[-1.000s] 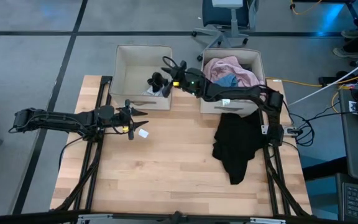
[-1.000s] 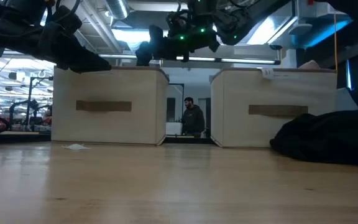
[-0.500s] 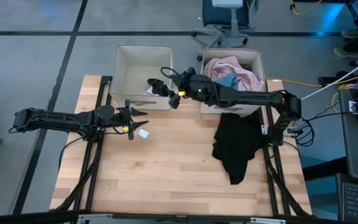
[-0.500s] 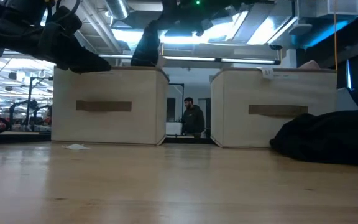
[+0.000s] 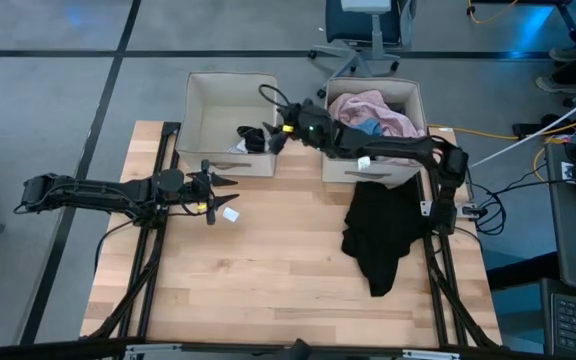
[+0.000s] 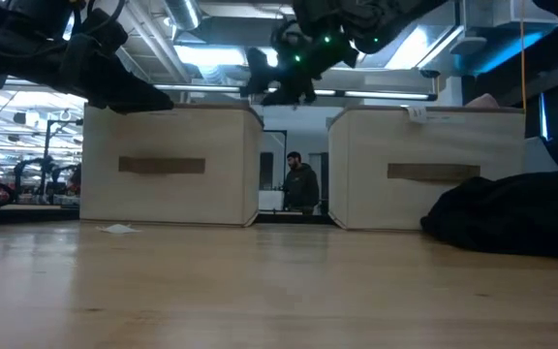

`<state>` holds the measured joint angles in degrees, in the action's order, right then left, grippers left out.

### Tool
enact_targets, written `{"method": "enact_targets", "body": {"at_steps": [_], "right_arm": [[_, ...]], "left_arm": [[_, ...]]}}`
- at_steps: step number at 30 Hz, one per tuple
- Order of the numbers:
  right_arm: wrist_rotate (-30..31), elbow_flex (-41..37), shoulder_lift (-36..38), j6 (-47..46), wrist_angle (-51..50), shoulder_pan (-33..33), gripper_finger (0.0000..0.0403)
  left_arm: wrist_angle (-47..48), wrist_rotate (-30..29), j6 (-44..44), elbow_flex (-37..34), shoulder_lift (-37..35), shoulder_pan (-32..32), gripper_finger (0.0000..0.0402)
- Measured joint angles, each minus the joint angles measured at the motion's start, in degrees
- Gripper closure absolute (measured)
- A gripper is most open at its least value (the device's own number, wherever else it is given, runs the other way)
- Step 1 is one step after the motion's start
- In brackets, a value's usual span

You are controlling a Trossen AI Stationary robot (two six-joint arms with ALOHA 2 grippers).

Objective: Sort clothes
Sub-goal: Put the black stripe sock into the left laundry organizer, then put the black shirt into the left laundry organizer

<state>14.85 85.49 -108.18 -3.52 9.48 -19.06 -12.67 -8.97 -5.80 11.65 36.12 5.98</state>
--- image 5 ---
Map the black garment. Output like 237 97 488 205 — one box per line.
340 175 433 298

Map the blue garment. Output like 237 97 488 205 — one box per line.
351 118 385 138

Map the black crossbar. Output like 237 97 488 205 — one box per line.
0 337 576 360

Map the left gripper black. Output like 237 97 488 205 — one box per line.
185 159 240 226

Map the grey power strip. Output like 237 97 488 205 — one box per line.
455 202 489 221

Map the black striped sock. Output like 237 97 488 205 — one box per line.
236 125 268 154

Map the black cable bundle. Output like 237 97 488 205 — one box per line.
465 172 509 237

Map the beige fabric basket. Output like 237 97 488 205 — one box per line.
320 76 429 185

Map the black table camera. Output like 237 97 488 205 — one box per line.
280 338 314 360

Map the pink button shirt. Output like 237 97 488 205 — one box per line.
327 89 427 169

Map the grey office chair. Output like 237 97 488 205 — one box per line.
307 0 418 76

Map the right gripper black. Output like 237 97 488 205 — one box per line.
262 99 342 155

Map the white rod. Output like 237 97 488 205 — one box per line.
470 82 576 169

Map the left beige fabric bin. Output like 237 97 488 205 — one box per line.
174 70 280 178

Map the black aluminium frame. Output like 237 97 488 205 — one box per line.
411 164 502 350
81 121 183 341

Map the yellow cable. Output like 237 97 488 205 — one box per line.
426 108 576 142
466 0 520 26

